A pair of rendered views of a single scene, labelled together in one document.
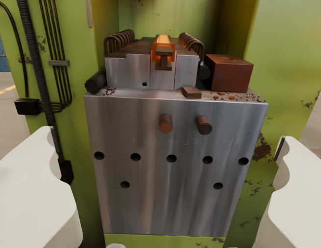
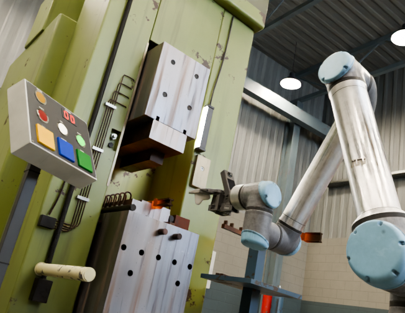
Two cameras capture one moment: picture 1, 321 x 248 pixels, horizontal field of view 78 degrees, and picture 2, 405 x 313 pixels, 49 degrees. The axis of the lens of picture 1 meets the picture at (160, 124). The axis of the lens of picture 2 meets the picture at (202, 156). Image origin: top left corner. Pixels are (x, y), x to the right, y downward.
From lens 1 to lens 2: 1.67 m
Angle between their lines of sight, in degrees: 59
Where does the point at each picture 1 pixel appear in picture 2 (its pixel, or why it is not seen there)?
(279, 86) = not seen: hidden behind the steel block
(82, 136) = (70, 258)
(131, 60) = (143, 203)
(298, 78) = (202, 243)
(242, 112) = (189, 236)
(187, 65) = (165, 212)
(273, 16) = (189, 207)
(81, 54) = (95, 198)
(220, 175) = (179, 274)
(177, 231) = not seen: outside the picture
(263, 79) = not seen: hidden behind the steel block
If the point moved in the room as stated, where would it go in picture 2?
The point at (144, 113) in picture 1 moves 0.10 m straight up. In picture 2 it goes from (152, 226) to (157, 204)
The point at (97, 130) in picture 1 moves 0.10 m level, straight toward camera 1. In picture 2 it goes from (128, 230) to (148, 231)
